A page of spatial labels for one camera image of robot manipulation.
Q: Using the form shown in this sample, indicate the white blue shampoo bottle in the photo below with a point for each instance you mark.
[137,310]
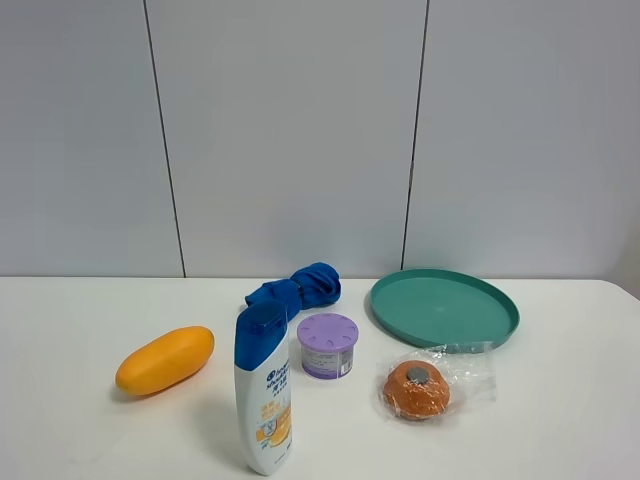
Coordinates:
[262,385]

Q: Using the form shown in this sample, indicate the teal round plate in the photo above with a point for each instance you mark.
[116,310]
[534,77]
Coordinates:
[433,307]

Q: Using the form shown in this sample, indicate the blue folded cloth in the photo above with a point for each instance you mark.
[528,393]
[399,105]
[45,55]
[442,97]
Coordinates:
[315,286]

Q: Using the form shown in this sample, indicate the orange bun in plastic bag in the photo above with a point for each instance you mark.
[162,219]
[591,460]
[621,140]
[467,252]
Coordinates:
[429,384]

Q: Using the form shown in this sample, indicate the purple air freshener can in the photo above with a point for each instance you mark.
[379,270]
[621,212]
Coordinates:
[327,342]

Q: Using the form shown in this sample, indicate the orange yellow mango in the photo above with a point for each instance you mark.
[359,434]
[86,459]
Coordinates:
[166,361]

